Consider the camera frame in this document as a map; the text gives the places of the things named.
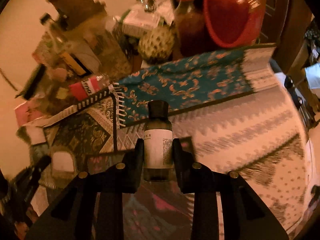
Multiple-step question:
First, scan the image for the brown clay pot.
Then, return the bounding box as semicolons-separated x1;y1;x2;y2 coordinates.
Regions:
47;0;105;30

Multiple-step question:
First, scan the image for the patchwork patterned tablecloth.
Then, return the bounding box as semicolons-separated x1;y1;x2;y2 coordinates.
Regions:
17;44;310;239

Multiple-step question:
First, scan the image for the white plastic bag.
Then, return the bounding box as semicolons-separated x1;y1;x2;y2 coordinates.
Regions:
305;63;320;89

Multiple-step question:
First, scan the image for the dark wooden door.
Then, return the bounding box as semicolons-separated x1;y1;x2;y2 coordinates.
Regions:
258;0;312;73

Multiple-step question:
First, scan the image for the dark red sauce bottle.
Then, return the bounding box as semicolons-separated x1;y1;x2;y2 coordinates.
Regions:
174;0;206;57

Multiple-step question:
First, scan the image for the dark bottle white label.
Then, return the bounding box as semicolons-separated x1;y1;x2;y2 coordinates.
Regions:
143;100;174;182

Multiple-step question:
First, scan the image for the white box with label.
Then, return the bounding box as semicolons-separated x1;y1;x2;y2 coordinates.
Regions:
120;4;174;38

